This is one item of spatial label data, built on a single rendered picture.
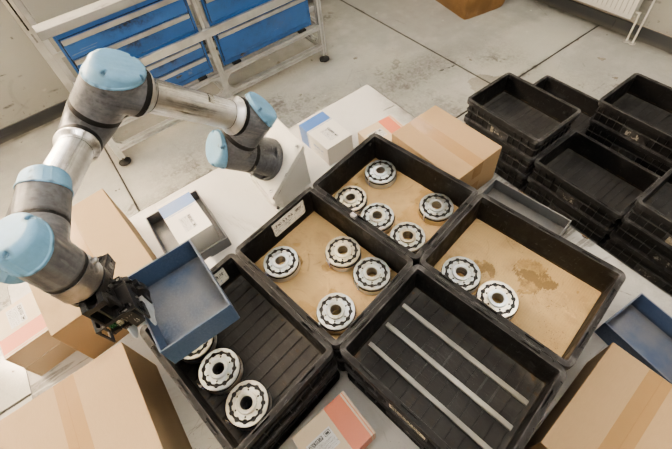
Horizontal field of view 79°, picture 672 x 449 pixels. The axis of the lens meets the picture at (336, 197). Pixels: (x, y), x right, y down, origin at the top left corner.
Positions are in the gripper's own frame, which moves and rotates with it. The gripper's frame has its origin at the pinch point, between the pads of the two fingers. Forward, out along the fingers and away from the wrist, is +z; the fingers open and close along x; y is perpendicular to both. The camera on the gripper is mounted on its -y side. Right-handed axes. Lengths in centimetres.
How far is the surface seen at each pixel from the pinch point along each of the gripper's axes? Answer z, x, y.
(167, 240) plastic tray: 42, 2, -52
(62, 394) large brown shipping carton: 20.2, -30.1, -9.2
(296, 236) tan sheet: 32, 38, -16
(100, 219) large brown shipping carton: 22, -8, -56
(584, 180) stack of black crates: 87, 161, 12
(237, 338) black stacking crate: 30.2, 8.5, 1.2
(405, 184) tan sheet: 35, 76, -10
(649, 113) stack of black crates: 79, 206, 9
